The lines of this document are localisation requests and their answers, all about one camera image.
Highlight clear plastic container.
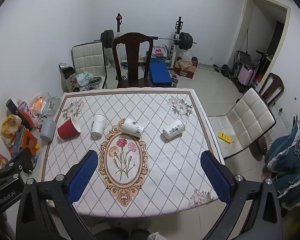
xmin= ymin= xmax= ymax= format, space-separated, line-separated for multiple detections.
xmin=41 ymin=97 xmax=62 ymax=117

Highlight black dumbbell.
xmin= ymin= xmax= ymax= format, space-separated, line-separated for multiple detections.
xmin=213 ymin=64 xmax=231 ymax=77

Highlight black barbell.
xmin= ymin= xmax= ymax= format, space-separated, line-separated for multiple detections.
xmin=94 ymin=29 xmax=197 ymax=50

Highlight red and white plastic bag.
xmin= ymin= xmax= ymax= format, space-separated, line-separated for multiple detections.
xmin=151 ymin=44 xmax=168 ymax=59

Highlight grey plastic cup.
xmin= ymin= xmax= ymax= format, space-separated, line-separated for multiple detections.
xmin=39 ymin=119 xmax=56 ymax=142

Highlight white padded chair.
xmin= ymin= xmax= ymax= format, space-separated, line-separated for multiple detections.
xmin=71 ymin=42 xmax=108 ymax=90
xmin=207 ymin=88 xmax=277 ymax=159

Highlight yellow plastic bag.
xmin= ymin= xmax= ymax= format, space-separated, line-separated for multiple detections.
xmin=0 ymin=114 xmax=22 ymax=147

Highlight dark wooden chair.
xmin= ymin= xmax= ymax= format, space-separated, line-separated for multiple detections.
xmin=255 ymin=72 xmax=285 ymax=108
xmin=112 ymin=32 xmax=154 ymax=89

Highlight white cup with black characters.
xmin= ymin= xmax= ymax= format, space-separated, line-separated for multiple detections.
xmin=162 ymin=118 xmax=185 ymax=140

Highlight door frame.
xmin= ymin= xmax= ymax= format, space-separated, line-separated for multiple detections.
xmin=227 ymin=0 xmax=292 ymax=85

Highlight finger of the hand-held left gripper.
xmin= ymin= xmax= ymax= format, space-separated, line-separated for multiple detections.
xmin=4 ymin=147 xmax=38 ymax=178

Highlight orange box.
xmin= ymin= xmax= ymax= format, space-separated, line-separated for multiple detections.
xmin=10 ymin=126 xmax=39 ymax=157

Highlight white weight bench rack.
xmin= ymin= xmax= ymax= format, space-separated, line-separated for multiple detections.
xmin=114 ymin=12 xmax=184 ymax=68

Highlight kick scooter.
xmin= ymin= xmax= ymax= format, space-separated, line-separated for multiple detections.
xmin=255 ymin=50 xmax=274 ymax=77

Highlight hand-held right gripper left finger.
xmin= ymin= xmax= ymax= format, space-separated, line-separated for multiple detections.
xmin=15 ymin=149 xmax=99 ymax=240

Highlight blue denim clothes pile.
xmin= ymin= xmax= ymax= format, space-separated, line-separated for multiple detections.
xmin=264 ymin=120 xmax=300 ymax=209

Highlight green and white plastic bag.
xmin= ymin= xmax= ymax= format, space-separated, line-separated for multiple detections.
xmin=76 ymin=71 xmax=93 ymax=87

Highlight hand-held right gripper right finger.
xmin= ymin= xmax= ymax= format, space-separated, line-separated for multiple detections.
xmin=200 ymin=150 xmax=283 ymax=240

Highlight plain white paper cup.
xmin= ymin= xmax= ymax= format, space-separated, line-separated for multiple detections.
xmin=91 ymin=114 xmax=107 ymax=138

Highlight white cup with bamboo print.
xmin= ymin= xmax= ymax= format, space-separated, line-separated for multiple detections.
xmin=121 ymin=118 xmax=145 ymax=138

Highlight brown cardboard box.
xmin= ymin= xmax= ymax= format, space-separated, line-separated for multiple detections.
xmin=174 ymin=57 xmax=198 ymax=79

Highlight yellow small device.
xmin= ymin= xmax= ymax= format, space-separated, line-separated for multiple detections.
xmin=218 ymin=131 xmax=232 ymax=144

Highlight blue weight bench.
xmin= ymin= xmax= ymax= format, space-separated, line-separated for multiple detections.
xmin=149 ymin=62 xmax=172 ymax=87

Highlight silver and black bag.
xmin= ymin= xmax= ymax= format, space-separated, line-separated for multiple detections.
xmin=59 ymin=62 xmax=80 ymax=93

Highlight pink suitcase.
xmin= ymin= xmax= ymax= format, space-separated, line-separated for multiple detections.
xmin=237 ymin=64 xmax=256 ymax=87

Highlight orange snack bag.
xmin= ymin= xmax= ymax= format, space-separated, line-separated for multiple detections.
xmin=30 ymin=94 xmax=47 ymax=115

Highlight metal bowls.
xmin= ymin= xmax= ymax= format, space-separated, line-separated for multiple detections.
xmin=86 ymin=77 xmax=103 ymax=90

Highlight black tool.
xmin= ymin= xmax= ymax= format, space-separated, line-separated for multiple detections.
xmin=6 ymin=99 xmax=33 ymax=130

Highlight floral printed tablecloth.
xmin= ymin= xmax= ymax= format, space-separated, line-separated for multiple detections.
xmin=39 ymin=87 xmax=225 ymax=218

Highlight red paper cup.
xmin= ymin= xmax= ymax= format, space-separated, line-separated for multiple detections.
xmin=57 ymin=117 xmax=82 ymax=140

